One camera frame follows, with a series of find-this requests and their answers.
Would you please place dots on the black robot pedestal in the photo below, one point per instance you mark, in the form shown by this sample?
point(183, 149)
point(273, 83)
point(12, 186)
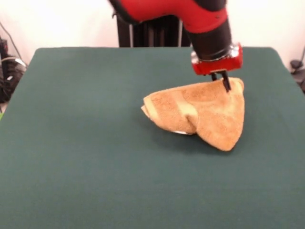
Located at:
point(155, 35)

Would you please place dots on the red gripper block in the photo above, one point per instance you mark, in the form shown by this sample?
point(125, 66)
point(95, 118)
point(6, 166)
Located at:
point(219, 65)

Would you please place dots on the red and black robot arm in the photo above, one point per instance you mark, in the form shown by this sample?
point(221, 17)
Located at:
point(202, 14)

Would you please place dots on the dark green table cloth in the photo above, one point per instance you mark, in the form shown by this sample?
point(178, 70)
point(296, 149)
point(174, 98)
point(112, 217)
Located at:
point(71, 143)

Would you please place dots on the tan terry towel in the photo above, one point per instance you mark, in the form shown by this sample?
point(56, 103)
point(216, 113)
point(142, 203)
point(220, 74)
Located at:
point(209, 114)

